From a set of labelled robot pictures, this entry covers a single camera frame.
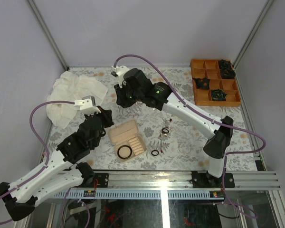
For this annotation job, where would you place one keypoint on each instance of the black flower green swirls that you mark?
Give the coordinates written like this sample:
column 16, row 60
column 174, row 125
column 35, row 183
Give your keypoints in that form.
column 218, row 95

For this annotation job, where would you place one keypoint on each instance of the black flower orange dots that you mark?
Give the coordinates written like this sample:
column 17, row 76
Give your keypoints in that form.
column 202, row 83

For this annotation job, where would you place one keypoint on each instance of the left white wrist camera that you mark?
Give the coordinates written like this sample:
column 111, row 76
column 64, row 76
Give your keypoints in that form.
column 87, row 105

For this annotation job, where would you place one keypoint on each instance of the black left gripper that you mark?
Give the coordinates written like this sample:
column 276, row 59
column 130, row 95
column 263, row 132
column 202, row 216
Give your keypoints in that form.
column 107, row 115

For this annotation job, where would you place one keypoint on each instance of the black fabric flower top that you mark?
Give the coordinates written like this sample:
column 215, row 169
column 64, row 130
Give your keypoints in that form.
column 224, row 64

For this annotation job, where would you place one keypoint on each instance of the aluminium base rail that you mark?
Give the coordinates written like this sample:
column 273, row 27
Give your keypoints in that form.
column 176, row 184

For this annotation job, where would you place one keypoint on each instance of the orange wooden divided tray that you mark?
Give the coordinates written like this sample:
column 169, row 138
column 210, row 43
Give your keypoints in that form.
column 209, row 68

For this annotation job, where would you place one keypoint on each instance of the black fabric flower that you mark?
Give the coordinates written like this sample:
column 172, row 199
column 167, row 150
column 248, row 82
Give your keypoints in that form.
column 227, row 73
column 224, row 64

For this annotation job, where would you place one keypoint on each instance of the beige jewelry box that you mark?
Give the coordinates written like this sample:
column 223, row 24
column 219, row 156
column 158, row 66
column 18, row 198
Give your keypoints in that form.
column 127, row 134

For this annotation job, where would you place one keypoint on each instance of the floral patterned tablecloth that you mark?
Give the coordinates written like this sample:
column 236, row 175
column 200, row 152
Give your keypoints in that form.
column 182, row 147

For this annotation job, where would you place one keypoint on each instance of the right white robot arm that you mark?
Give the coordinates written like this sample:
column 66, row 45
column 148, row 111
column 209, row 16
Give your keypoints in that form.
column 217, row 131

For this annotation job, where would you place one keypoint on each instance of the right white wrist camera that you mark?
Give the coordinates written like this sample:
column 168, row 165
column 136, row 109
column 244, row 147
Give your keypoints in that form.
column 119, row 72

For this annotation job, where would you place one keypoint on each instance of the white crumpled cloth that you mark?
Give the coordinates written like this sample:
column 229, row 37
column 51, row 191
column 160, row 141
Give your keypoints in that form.
column 70, row 87

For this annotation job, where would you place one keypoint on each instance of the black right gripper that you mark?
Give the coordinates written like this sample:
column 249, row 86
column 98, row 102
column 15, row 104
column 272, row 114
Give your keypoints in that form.
column 121, row 100

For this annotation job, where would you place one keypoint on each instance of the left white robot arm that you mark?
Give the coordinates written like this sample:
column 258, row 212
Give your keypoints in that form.
column 63, row 170

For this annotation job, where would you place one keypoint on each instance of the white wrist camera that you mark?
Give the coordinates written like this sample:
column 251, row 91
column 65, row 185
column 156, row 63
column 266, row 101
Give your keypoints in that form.
column 119, row 72
column 87, row 105

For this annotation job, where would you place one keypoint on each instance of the black bangle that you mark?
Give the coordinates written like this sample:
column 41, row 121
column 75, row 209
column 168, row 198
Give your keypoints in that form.
column 124, row 152

